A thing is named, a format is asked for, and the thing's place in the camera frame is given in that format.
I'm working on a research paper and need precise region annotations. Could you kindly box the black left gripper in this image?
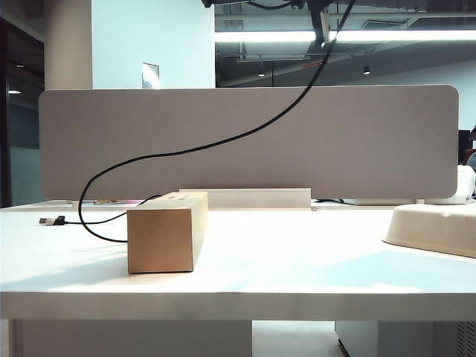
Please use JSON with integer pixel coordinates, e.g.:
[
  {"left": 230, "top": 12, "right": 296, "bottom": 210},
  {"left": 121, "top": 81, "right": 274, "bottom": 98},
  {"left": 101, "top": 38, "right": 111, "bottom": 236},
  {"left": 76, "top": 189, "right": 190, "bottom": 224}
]
[{"left": 297, "top": 0, "right": 350, "bottom": 38}]

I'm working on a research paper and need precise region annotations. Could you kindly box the black charging cable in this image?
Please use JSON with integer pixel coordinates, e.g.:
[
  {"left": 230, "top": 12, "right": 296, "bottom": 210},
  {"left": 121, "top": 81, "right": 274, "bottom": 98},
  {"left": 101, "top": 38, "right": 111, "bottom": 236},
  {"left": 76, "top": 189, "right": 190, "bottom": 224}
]
[{"left": 39, "top": 0, "right": 353, "bottom": 245}]

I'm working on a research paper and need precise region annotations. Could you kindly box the ceiling air vent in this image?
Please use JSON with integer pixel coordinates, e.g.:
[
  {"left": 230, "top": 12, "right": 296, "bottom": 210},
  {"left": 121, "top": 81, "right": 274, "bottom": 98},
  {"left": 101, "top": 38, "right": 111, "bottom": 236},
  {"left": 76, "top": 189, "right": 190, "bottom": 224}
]
[{"left": 362, "top": 19, "right": 408, "bottom": 30}]

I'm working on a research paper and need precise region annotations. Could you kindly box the long ceiling light strip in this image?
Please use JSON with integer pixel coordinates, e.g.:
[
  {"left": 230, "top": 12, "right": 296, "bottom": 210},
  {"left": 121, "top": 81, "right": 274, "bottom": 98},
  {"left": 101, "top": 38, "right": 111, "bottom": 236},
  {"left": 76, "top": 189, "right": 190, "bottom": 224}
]
[{"left": 214, "top": 30, "right": 476, "bottom": 43}]

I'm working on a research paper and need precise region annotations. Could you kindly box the grey fabric desk divider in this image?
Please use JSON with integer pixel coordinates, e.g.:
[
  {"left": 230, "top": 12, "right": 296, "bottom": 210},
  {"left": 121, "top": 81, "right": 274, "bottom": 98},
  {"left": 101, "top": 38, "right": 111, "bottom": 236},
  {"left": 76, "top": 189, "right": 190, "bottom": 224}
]
[{"left": 39, "top": 85, "right": 461, "bottom": 202}]

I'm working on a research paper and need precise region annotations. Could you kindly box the black background monitor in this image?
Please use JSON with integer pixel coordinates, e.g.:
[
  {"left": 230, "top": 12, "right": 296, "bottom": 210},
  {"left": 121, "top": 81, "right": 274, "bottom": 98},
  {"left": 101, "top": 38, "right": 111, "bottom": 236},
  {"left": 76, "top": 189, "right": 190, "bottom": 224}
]
[{"left": 458, "top": 129, "right": 470, "bottom": 166}]

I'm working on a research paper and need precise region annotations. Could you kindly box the seated background person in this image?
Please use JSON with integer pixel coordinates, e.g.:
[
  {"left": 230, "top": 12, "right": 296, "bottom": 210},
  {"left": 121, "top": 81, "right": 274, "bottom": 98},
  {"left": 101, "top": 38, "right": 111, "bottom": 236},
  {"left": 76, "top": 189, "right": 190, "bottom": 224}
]
[{"left": 466, "top": 126, "right": 476, "bottom": 167}]

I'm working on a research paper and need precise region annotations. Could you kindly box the white paper pulp tray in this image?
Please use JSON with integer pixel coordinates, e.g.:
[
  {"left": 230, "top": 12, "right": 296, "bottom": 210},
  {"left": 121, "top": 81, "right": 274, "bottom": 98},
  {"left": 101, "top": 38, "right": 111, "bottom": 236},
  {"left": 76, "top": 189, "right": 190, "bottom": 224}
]
[{"left": 382, "top": 203, "right": 476, "bottom": 259}]

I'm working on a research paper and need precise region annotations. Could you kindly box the brown cardboard box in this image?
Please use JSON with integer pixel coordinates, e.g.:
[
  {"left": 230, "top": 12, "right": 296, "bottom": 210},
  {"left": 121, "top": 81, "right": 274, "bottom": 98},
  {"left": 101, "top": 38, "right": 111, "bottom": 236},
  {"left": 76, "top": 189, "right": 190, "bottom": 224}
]
[{"left": 126, "top": 191, "right": 209, "bottom": 275}]

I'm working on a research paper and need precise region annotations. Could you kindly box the framed wall notice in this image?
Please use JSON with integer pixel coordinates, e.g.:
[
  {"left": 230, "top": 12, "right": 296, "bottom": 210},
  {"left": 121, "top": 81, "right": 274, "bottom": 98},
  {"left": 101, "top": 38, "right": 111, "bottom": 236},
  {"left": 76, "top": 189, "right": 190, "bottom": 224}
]
[{"left": 141, "top": 61, "right": 161, "bottom": 90}]

